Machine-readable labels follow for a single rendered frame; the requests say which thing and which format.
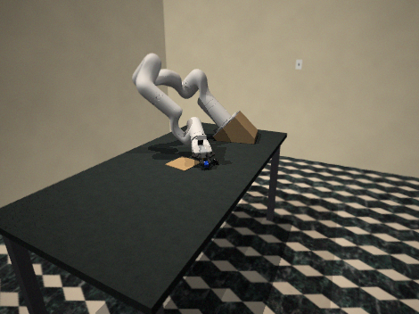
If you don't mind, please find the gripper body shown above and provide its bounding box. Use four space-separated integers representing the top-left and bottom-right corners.
192 137 212 158

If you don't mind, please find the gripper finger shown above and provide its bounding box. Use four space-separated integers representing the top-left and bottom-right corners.
206 151 215 166
192 152 204 167

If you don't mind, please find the tan flat mat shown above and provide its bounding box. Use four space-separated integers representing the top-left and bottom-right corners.
165 156 200 171

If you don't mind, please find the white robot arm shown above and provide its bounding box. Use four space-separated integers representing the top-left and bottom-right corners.
133 54 236 145

